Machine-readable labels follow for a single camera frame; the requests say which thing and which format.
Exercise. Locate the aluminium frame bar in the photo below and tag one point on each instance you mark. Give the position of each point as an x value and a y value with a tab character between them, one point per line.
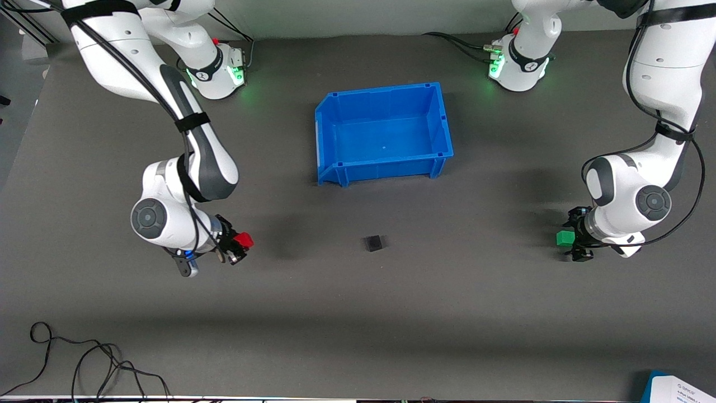
33	29

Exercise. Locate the blue plastic bin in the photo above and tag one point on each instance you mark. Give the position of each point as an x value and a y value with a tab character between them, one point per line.
386	137

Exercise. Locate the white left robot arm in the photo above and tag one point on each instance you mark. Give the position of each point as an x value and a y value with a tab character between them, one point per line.
665	67

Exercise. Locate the green cube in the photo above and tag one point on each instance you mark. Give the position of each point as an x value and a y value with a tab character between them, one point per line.
565	238

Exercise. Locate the red cube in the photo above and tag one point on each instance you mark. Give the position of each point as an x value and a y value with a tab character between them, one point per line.
244	240

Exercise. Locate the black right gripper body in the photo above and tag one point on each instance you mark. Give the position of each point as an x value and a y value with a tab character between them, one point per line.
225	235

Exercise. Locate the black cube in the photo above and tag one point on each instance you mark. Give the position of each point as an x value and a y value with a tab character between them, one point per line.
373	243

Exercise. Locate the grey clamp block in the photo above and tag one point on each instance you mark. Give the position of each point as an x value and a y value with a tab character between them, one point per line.
34	50

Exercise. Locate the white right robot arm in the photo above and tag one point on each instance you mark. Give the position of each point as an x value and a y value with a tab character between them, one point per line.
112	56

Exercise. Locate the blue and white box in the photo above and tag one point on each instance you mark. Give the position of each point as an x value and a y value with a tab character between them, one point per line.
682	389

